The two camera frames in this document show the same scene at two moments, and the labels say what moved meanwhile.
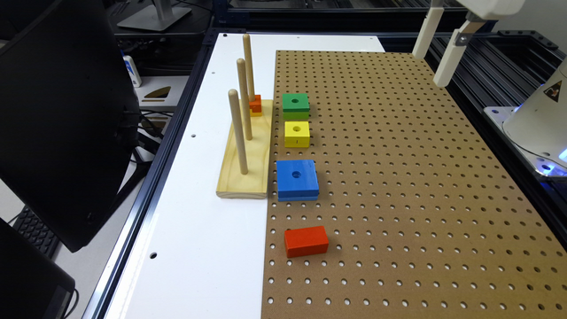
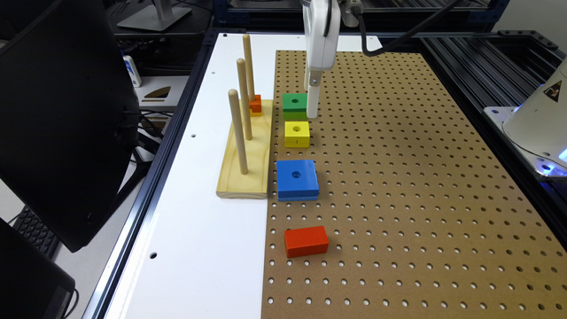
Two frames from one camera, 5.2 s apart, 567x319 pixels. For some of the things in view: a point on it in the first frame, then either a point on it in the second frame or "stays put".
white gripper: (483, 9) → (322, 21)
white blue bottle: (132, 70) stays put
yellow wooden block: (297, 134) stays put
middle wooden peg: (241, 62) stays put
